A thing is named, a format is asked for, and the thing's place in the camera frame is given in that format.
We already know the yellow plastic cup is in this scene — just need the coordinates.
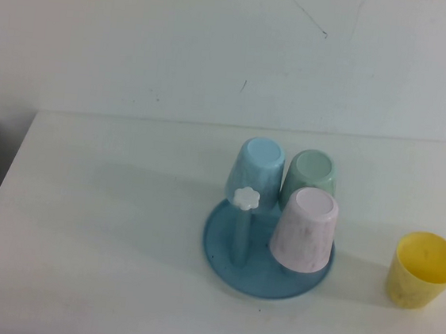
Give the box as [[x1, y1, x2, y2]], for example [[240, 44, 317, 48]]
[[382, 227, 446, 315]]

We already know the blue cup stand with pegs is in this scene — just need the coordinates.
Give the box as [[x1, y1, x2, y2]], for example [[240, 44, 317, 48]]
[[196, 181, 343, 307]]

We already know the light blue plastic cup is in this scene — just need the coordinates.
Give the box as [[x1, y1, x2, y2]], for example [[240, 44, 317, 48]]
[[222, 133, 289, 216]]

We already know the pink marbled plastic cup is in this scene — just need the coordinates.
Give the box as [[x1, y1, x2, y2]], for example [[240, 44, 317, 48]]
[[266, 183, 342, 278]]

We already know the green plastic cup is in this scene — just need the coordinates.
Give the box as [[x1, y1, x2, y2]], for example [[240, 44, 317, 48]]
[[278, 146, 341, 213]]

